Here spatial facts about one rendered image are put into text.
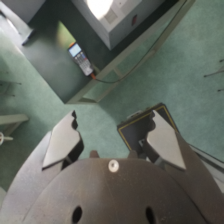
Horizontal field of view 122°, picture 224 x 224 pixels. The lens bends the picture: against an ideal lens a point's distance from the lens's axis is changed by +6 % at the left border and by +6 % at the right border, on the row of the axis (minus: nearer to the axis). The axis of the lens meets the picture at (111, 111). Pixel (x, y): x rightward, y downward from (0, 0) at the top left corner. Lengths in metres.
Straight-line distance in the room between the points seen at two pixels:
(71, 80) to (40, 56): 0.26
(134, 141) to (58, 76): 1.01
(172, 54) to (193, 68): 0.41
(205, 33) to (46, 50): 2.08
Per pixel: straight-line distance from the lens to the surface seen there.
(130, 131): 0.93
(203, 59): 1.94
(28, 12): 0.84
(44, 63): 0.67
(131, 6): 0.51
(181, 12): 1.12
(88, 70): 0.46
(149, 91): 1.31
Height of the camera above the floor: 1.16
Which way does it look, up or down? 82 degrees down
